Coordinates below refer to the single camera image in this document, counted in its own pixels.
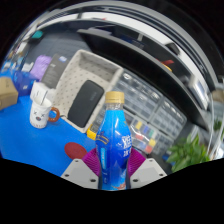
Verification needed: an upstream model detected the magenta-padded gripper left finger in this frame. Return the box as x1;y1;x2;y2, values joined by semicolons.
60;147;102;190

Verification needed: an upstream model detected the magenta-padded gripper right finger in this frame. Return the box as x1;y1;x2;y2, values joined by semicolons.
127;147;168;190

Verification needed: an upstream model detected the blue drink bottle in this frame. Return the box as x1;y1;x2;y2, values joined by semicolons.
95;91;133;191

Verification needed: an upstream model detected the flat round red coaster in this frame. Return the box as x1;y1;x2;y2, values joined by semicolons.
64;141;89;160

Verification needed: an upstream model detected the yellow multimeter with red leads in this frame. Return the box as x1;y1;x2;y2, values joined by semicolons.
86;127;98;142

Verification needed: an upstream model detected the green potted plant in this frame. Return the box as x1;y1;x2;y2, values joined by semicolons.
165;133;212;173

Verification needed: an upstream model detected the black rectangular case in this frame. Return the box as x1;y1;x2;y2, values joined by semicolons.
67;79;105;129

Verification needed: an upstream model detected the thin metal spoon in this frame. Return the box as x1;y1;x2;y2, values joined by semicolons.
40;89;50;107

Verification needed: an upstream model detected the white carton box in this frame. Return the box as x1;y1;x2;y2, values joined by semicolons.
29;81;56;103

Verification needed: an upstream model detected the beige dotted storage box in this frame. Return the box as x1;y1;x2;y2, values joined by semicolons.
53;49;124;134

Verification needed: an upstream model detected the blue carton box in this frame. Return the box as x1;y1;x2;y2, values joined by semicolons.
13;70;36;96

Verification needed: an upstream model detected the dark grey upright carton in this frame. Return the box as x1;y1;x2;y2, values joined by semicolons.
40;53;69;89

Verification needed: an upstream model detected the brown cardboard box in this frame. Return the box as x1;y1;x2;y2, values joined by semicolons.
0;76;19;111

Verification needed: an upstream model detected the small teal object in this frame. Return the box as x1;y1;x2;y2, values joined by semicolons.
31;29;44;40

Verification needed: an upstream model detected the white mug with brown handle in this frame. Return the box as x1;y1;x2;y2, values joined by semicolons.
29;97;61;129

